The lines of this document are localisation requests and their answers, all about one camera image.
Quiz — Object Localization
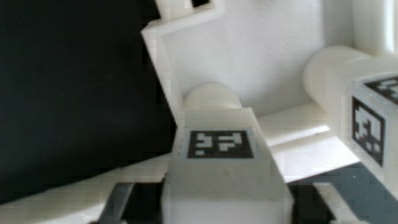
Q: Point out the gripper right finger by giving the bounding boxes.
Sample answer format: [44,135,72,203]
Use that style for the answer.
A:
[289,182,362,224]

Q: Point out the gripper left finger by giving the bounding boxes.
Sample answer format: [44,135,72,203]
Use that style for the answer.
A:
[88,182,163,224]

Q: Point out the white chair leg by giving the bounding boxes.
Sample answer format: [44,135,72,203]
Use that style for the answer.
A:
[303,46,398,199]
[161,83,292,224]

